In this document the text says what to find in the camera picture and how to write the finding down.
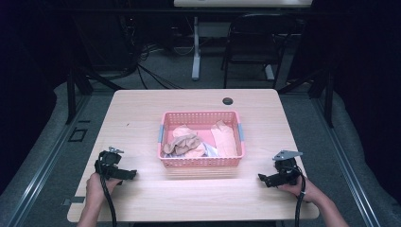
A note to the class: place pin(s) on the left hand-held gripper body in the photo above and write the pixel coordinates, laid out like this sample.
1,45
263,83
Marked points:
108,164

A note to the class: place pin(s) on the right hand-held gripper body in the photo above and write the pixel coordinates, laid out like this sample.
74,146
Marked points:
287,168

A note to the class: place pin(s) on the person's left hand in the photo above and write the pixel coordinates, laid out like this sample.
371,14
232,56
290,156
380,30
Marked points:
96,189

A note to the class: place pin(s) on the person's right hand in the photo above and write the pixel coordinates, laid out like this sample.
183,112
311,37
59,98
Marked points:
307,190

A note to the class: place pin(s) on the peach folded cloth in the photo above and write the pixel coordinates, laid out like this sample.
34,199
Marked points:
224,140

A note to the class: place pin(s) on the tan crumpled cloth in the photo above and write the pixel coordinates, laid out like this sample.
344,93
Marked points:
183,144

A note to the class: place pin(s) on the pink plastic basket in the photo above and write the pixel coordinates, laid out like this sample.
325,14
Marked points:
201,161

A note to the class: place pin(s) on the peach crumpled cloth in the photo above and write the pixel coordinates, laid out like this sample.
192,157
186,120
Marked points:
184,130

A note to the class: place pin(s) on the black metal stand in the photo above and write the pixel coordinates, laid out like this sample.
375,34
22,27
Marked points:
77,85
324,91

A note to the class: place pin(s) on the black chair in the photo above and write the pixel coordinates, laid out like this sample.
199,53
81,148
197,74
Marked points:
255,41

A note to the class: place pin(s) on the white desk with metal legs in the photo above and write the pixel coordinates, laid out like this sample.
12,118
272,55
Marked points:
196,47

